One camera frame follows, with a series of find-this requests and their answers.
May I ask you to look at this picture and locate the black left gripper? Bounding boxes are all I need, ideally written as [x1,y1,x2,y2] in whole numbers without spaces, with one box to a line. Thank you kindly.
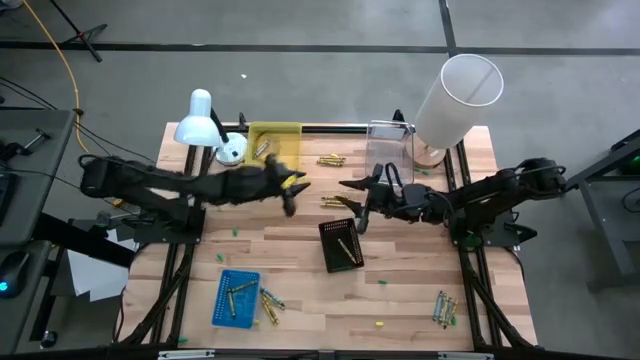
[233,153,313,218]

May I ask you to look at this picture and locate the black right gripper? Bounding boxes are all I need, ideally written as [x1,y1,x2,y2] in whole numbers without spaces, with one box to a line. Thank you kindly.
[338,162,429,236]

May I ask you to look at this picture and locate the yellow plastic bin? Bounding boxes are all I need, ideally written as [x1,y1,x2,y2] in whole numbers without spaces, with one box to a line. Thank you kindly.
[244,121,305,177]

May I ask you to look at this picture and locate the green-tipped yellow-wrapped crayon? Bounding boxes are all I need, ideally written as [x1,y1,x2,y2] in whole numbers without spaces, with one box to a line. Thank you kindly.
[336,237,359,266]

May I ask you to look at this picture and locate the black plastic basket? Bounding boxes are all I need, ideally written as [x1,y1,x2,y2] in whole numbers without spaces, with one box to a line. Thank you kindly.
[318,217,366,274]

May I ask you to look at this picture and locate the clear plastic container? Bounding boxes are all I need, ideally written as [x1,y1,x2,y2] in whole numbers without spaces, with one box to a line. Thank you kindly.
[364,119,416,184]

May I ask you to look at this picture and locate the white desk lamp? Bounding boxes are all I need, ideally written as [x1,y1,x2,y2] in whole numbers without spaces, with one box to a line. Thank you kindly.
[173,88,249,167]

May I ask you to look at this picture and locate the white cylinder shade lamp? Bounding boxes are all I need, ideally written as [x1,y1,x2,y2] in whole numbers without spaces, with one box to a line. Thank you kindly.
[405,53,505,170]

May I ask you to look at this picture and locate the blue plastic basket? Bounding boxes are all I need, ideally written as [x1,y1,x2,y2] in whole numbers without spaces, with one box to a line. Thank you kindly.
[211,269,262,330]

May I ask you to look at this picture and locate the white paper sheets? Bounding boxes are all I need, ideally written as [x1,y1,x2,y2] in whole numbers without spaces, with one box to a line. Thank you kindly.
[66,227,137,303]

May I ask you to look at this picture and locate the black desk beam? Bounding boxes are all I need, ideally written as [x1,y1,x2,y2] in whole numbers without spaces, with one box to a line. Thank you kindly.
[32,212,137,269]

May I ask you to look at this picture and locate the dark grey cart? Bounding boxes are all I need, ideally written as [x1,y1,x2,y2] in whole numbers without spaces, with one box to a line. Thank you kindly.
[567,128,640,294]

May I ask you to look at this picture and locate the black tripod stand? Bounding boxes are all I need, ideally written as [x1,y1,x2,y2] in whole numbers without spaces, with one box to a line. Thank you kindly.
[48,0,109,64]

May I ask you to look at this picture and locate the black desk clamp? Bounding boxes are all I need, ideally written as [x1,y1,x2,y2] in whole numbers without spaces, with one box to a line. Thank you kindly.
[0,128,53,162]

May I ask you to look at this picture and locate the black computer mouse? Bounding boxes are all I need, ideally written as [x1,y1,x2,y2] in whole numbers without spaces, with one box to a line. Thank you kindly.
[0,249,32,300]

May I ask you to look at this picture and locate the dark grey low desk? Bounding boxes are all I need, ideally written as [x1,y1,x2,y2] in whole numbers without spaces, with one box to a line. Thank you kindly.
[0,239,55,357]

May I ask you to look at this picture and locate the black table back rail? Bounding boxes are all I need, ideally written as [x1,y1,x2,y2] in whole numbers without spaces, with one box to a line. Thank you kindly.
[219,122,416,135]

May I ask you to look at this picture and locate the black table rail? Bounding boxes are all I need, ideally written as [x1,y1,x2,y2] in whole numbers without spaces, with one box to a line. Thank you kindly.
[219,122,416,135]
[0,344,640,360]

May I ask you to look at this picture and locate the black right frame rails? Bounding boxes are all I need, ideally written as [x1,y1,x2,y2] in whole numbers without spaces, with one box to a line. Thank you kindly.
[442,139,537,350]

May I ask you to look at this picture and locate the black frame rails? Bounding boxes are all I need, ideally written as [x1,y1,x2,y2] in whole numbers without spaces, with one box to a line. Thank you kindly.
[442,139,537,350]
[113,144,214,347]

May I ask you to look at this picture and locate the black left frame rails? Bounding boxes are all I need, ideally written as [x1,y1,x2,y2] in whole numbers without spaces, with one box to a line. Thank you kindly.
[113,144,214,347]

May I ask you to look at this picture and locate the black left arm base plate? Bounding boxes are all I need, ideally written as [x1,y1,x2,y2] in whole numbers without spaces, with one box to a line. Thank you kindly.
[133,206,207,245]

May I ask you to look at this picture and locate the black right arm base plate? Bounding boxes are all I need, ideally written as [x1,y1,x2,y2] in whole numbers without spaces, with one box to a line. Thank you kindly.
[448,207,539,250]

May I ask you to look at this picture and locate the black table front rail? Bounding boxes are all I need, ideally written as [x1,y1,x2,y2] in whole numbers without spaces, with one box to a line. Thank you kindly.
[0,344,640,360]

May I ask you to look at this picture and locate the black floor cable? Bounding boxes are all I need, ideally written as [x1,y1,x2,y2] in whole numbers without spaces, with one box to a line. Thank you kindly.
[0,75,60,112]
[74,119,157,166]

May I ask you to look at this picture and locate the silver frame bracket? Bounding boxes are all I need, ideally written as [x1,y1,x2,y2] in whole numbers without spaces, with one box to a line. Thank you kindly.
[436,351,495,360]
[157,349,217,360]

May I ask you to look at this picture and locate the yellow cable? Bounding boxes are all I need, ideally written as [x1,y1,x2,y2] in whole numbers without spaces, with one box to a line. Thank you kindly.
[22,0,127,208]

